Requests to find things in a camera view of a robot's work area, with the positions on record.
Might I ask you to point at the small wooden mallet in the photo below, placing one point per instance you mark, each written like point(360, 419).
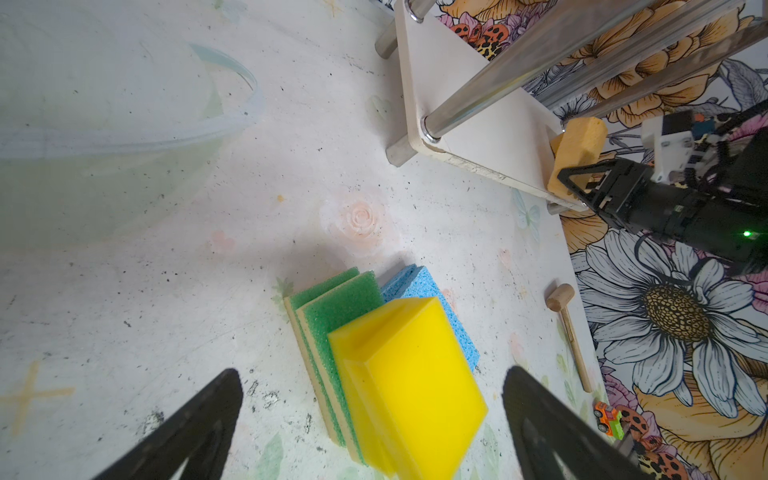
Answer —
point(557, 301)

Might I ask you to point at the yellow sponge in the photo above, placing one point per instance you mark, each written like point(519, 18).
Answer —
point(430, 406)
point(353, 345)

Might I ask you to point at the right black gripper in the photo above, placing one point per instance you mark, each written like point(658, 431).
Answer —
point(724, 215)

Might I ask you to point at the top yellow sponge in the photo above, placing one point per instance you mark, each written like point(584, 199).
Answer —
point(430, 406)

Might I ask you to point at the blue sponge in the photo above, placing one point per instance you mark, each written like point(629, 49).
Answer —
point(392, 289)
point(421, 285)

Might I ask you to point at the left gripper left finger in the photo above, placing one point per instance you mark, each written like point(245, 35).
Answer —
point(194, 442)

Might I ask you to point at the white two-tier shelf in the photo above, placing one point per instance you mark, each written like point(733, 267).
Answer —
point(476, 114)

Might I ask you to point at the green scrub sponge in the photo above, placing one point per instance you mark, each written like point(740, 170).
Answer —
point(311, 324)
point(326, 312)

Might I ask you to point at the small toy car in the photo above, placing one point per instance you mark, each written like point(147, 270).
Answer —
point(608, 420)

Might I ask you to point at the clear plastic bowl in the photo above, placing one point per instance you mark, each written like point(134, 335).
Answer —
point(110, 141)

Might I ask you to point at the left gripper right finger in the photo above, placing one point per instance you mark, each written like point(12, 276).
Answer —
point(546, 433)

